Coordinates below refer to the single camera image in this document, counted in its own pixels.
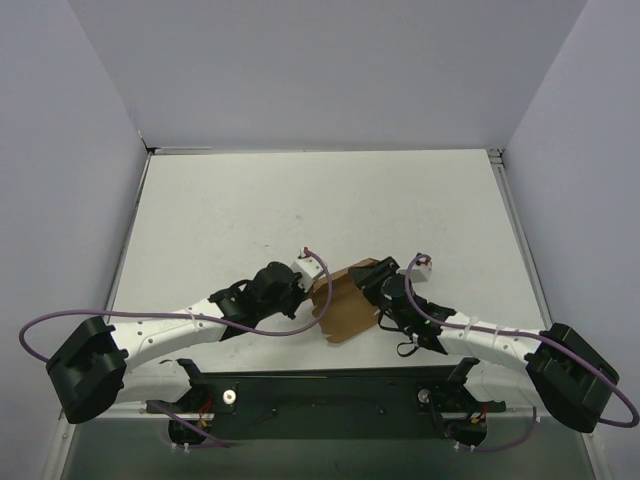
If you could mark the brown paper box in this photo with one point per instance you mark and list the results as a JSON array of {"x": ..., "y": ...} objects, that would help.
[{"x": 349, "y": 313}]

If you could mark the aluminium table edge rail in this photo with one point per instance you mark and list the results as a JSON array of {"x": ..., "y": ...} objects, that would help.
[{"x": 530, "y": 275}]

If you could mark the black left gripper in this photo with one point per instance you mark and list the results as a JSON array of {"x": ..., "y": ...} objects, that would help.
[{"x": 298, "y": 296}]

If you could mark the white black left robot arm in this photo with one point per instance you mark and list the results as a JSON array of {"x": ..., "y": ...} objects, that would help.
[{"x": 93, "y": 369}]

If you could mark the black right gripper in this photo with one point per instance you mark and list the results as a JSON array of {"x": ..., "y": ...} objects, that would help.
[{"x": 373, "y": 273}]

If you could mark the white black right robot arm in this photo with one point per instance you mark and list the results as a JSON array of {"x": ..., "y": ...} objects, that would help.
[{"x": 451, "y": 332}]

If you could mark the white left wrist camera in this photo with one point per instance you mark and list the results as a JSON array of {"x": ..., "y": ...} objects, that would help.
[{"x": 310, "y": 268}]

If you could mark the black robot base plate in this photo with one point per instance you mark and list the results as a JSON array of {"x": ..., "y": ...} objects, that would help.
[{"x": 398, "y": 403}]

